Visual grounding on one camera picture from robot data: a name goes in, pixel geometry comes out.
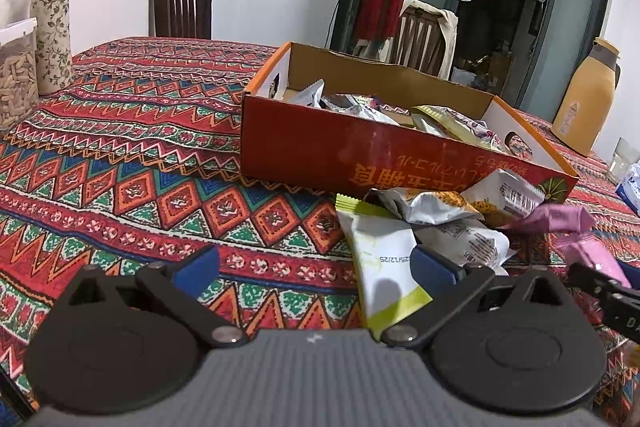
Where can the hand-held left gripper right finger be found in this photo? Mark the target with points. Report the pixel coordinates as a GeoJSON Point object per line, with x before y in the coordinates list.
{"type": "Point", "coordinates": [432, 267]}

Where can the white orange snack packet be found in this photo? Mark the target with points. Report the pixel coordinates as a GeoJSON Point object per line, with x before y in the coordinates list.
{"type": "Point", "coordinates": [425, 207]}
{"type": "Point", "coordinates": [505, 197]}

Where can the silver purple snack packet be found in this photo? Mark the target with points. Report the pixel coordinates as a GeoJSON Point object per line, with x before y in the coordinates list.
{"type": "Point", "coordinates": [370, 114]}

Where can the dark snack packet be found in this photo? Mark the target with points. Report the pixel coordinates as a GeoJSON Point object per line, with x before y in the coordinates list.
{"type": "Point", "coordinates": [337, 102]}

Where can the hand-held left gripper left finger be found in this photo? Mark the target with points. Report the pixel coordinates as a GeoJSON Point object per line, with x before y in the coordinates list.
{"type": "Point", "coordinates": [197, 269]}

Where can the pink purple snack packet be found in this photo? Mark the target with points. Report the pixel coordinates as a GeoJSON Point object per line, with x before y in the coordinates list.
{"type": "Point", "coordinates": [590, 257]}
{"type": "Point", "coordinates": [550, 217]}

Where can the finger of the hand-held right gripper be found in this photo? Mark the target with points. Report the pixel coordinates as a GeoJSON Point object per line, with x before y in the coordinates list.
{"type": "Point", "coordinates": [631, 269]}
{"type": "Point", "coordinates": [590, 279]}

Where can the blue white tissue pack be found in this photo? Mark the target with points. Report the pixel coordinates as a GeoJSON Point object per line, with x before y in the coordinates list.
{"type": "Point", "coordinates": [630, 187]}

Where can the clear glass cup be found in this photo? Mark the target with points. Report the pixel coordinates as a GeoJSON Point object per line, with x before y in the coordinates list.
{"type": "Point", "coordinates": [622, 154]}

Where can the green white snack packet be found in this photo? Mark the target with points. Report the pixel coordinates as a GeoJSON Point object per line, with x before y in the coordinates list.
{"type": "Point", "coordinates": [450, 122]}
{"type": "Point", "coordinates": [380, 267]}

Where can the white snack packet black print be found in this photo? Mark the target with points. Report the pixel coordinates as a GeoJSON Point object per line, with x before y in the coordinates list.
{"type": "Point", "coordinates": [470, 244]}
{"type": "Point", "coordinates": [310, 94]}

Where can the orange cardboard box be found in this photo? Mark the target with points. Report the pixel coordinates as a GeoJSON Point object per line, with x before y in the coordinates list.
{"type": "Point", "coordinates": [300, 147]}

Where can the yellow thermos jug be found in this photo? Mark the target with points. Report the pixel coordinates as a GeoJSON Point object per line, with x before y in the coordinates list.
{"type": "Point", "coordinates": [585, 107]}

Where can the floral ceramic vase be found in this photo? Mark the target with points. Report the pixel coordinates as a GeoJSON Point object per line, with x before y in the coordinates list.
{"type": "Point", "coordinates": [50, 42]}

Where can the clear seed container white lid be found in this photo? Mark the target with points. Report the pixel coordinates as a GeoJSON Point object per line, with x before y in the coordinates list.
{"type": "Point", "coordinates": [15, 82]}

